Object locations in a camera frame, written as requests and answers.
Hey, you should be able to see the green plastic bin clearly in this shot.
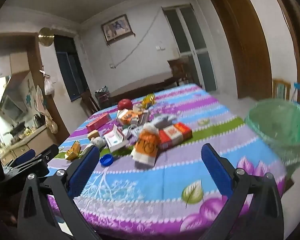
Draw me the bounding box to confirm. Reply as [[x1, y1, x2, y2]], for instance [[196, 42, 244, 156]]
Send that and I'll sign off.
[[244, 98, 300, 178]]

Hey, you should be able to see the yellow snack bag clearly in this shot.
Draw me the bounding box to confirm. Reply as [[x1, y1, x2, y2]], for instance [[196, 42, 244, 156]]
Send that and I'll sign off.
[[141, 93, 157, 107]]

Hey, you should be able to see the hanging white plastic bag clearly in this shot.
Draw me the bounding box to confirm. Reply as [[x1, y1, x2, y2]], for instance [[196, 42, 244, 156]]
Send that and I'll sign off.
[[44, 76, 56, 96]]

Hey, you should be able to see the pink white box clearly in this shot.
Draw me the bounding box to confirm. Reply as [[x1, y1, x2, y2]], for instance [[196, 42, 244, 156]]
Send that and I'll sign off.
[[104, 124, 131, 153]]

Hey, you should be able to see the orange white box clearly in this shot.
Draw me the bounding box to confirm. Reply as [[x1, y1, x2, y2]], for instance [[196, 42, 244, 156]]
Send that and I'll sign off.
[[116, 109, 143, 126]]

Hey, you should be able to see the grey crumpled paper ball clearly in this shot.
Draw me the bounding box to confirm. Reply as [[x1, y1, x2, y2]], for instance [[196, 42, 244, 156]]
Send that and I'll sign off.
[[90, 137, 106, 149]]

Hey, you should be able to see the blue bottle cap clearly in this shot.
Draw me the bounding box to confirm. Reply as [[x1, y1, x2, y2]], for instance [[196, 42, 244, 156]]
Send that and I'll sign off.
[[99, 154, 114, 167]]

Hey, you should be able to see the framed wall picture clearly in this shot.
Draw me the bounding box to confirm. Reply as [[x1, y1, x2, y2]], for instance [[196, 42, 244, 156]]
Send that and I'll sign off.
[[101, 14, 132, 43]]

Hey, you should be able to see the orange paper cup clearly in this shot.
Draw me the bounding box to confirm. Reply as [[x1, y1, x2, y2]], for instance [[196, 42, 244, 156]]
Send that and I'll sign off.
[[130, 124, 161, 167]]

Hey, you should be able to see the brown wooden door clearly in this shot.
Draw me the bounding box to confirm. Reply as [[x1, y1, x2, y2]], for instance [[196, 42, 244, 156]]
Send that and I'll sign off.
[[205, 0, 273, 100]]

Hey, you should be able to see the dark window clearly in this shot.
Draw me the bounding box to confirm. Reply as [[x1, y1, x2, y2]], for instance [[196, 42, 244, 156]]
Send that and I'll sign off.
[[54, 34, 89, 103]]

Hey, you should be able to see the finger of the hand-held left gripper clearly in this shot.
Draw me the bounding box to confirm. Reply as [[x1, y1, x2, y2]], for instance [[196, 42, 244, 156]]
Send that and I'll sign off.
[[35, 144, 59, 162], [9, 149, 36, 167]]

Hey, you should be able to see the flat red box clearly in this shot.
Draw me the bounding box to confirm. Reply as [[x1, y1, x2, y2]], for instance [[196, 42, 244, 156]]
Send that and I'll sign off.
[[86, 113, 112, 133]]

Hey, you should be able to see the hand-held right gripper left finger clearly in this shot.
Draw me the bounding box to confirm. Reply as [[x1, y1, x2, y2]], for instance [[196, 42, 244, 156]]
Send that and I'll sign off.
[[17, 145, 101, 240]]

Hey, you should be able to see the red carton box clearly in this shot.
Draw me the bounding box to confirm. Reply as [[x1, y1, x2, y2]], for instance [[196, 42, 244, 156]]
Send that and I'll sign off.
[[157, 122, 193, 150]]

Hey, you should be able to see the black waste basket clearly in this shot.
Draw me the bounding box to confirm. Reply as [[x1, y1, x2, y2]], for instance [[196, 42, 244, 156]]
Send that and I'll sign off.
[[94, 86, 111, 109]]

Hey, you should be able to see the small light wooden chair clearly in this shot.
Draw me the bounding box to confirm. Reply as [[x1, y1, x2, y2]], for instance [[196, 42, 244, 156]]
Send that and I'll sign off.
[[272, 79, 291, 101]]

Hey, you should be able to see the steel kettle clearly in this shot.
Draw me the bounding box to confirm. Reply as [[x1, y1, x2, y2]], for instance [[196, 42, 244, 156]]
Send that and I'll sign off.
[[33, 114, 45, 128]]

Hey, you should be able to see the white grey packaging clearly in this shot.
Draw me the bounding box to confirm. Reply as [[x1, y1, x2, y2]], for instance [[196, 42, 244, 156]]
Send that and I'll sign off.
[[152, 114, 178, 131]]

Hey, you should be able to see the glass door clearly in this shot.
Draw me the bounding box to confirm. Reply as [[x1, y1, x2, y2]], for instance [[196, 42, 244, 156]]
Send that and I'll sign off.
[[162, 4, 218, 92]]

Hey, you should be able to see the floral striped tablecloth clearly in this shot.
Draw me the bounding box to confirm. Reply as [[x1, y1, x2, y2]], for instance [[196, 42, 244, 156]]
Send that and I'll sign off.
[[46, 83, 294, 236]]

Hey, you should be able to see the gold foil wrapper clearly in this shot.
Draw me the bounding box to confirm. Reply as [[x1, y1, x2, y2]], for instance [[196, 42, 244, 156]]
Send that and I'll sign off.
[[63, 141, 83, 160]]

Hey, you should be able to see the range hood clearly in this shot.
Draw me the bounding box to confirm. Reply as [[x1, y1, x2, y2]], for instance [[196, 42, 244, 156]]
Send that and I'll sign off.
[[0, 75, 30, 121]]

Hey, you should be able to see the red apple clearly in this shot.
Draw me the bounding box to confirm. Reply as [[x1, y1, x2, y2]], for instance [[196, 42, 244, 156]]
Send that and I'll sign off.
[[118, 99, 133, 111]]

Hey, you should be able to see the gold round wall plate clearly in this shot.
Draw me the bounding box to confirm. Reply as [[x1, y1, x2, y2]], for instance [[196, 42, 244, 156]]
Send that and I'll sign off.
[[38, 27, 55, 47]]

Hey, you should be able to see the dark wooden bench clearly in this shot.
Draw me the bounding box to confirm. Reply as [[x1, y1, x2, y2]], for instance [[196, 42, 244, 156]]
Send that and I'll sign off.
[[107, 72, 182, 100]]

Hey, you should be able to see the brown wooden chair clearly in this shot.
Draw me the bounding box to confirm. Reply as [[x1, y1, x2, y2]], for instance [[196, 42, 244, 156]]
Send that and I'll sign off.
[[80, 90, 100, 117]]

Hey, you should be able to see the kitchen counter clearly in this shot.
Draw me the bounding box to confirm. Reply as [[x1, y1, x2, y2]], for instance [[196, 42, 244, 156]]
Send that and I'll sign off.
[[0, 125, 50, 164]]

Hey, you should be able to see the dark wooden chair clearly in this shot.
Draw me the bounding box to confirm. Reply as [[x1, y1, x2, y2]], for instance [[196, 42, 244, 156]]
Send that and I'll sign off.
[[167, 56, 196, 84]]

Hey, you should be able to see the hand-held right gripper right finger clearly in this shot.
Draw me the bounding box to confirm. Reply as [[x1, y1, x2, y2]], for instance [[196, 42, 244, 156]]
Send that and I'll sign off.
[[201, 143, 284, 240]]

